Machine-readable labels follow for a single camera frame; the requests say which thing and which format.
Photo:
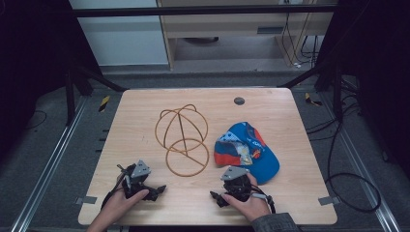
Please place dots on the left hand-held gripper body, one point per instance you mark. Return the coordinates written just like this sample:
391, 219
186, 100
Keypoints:
138, 174

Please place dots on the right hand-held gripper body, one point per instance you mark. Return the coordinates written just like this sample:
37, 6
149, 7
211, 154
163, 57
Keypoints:
238, 185

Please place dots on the blue and red cap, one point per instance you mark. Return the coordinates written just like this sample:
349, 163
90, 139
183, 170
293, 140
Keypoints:
257, 158

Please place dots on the person's right hand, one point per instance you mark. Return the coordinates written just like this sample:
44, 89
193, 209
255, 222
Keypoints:
254, 206

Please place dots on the person's left hand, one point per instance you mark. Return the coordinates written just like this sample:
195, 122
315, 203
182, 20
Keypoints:
117, 206

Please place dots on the grey tape piece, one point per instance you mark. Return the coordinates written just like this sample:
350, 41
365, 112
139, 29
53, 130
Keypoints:
86, 200
328, 200

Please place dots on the black metal stand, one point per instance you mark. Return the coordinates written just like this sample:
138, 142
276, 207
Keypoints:
70, 96
336, 93

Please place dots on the yellow and black tape strip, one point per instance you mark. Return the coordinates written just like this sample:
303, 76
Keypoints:
311, 100

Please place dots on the white cabinet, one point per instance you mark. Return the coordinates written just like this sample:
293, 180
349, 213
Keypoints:
122, 35

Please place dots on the black curtain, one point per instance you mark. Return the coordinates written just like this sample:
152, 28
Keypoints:
35, 64
377, 64

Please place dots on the aluminium floor rail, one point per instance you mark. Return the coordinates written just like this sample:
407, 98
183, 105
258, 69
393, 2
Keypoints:
361, 167
48, 170

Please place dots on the black horizontal frame bar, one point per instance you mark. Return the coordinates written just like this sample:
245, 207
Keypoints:
193, 11

